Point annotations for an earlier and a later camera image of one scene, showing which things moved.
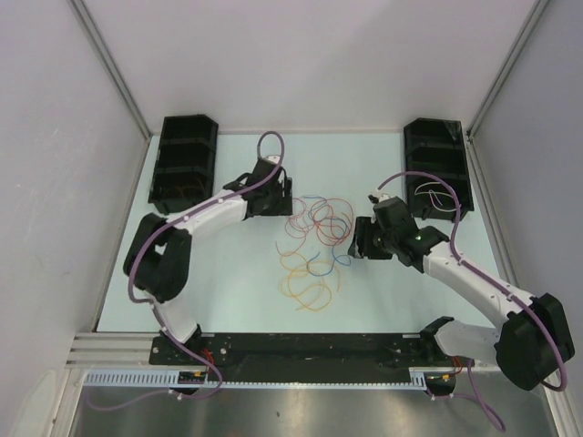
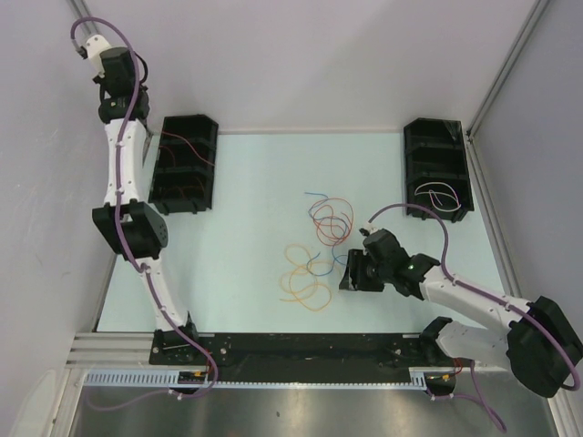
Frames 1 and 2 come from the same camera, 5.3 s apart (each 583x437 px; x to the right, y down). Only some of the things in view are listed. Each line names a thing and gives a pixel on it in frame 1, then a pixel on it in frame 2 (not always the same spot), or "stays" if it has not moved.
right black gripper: x=363 y=229 to x=356 y=259
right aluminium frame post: x=537 y=9 stays
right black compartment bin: x=438 y=147 stays
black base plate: x=300 y=360 stays
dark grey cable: x=326 y=216 to x=189 y=146
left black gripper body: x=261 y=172 to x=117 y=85
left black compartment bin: x=183 y=173 stays
